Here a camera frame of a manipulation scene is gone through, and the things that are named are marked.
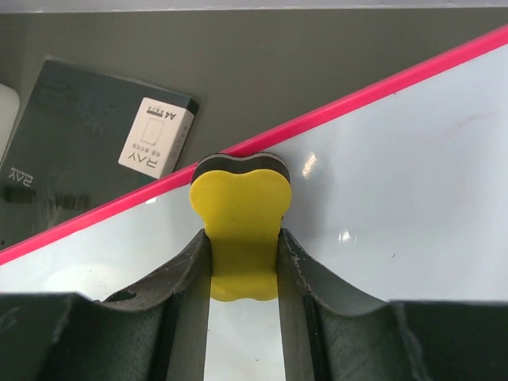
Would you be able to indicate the yellow whiteboard eraser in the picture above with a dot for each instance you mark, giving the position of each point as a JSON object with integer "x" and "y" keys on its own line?
{"x": 242, "y": 201}

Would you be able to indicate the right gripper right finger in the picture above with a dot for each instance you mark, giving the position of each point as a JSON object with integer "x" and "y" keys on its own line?
{"x": 332, "y": 330}

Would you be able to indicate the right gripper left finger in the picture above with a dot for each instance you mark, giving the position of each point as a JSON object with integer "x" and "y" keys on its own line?
{"x": 153, "y": 329}

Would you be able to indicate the pink framed whiteboard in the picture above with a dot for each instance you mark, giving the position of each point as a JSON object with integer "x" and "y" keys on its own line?
{"x": 400, "y": 189}

